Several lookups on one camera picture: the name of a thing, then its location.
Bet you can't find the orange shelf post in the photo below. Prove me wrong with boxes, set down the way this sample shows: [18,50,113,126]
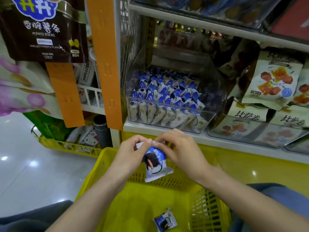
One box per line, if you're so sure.
[86,0,124,131]

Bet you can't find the pile of blue snack packets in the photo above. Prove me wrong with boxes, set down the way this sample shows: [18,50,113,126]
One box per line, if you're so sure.
[128,70,207,132]

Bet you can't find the white wire rack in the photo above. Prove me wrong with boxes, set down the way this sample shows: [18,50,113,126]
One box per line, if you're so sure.
[77,84,106,115]

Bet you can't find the red price sign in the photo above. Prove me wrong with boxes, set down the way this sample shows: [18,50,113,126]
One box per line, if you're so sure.
[270,0,309,42]

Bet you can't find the white cartoon print packet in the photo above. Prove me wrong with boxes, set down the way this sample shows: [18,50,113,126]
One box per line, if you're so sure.
[68,127,99,147]

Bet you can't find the row of fruit print bags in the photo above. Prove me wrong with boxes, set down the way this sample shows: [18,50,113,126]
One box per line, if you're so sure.
[208,48,309,148]

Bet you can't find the black potato stick bag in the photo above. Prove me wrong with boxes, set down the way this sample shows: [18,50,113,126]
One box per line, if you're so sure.
[0,0,90,64]

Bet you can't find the clear plastic bin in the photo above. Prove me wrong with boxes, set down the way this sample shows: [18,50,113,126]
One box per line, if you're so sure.
[123,43,228,133]
[205,113,305,148]

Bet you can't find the person's right forearm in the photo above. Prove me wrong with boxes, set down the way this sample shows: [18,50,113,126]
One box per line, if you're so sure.
[198,167,309,232]

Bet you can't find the person's left hand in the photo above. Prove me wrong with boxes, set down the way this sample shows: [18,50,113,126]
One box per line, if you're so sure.
[107,135,154,184]

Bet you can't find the dark grey cylinder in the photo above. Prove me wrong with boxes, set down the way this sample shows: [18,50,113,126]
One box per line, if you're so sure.
[93,115,113,149]

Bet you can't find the yellow plastic shopping basket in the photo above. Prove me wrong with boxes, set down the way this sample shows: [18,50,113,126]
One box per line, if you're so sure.
[76,146,231,232]

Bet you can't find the white card packet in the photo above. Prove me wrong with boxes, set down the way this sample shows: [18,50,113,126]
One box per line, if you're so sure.
[77,60,96,87]

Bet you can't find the row of small brown packets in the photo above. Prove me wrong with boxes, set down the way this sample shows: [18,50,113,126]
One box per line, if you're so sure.
[157,22,232,53]

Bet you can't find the yellow floor basket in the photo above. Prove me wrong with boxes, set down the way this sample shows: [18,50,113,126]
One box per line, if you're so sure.
[31,125,104,159]

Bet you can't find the person's right hand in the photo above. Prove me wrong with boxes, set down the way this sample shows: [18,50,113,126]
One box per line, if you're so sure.
[154,129,213,184]

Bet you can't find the orange hanging strip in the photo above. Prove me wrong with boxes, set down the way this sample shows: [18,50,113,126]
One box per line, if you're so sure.
[46,62,86,129]

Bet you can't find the pile of blue jelly cups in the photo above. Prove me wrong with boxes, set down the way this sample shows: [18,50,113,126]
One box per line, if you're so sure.
[140,0,283,27]

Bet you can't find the grey trousers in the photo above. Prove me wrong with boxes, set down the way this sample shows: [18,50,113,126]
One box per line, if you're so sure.
[0,182,309,232]

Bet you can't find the store shelf with yellow base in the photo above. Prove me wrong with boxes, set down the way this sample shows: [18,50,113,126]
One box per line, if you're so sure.
[86,0,309,196]

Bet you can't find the person's left forearm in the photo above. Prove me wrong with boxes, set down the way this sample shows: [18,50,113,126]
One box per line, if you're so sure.
[46,171,128,232]

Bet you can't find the green snack bags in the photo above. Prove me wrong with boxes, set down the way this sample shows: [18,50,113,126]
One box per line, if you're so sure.
[23,110,73,141]

